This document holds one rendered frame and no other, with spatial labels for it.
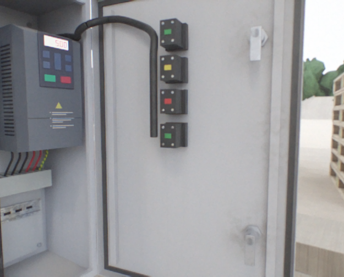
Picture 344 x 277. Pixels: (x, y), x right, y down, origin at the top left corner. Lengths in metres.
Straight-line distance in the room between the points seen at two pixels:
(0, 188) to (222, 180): 0.44
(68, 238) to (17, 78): 0.40
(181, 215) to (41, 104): 0.34
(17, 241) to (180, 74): 0.54
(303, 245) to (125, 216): 1.19
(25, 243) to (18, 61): 0.44
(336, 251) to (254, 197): 1.16
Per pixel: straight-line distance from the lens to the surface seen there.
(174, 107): 0.47
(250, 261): 0.52
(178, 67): 0.49
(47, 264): 0.78
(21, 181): 0.67
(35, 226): 0.79
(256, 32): 0.47
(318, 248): 1.65
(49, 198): 0.78
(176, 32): 0.49
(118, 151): 0.60
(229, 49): 0.51
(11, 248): 0.78
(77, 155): 0.66
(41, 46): 0.57
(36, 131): 0.55
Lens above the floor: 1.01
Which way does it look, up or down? 5 degrees down
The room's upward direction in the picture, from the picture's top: straight up
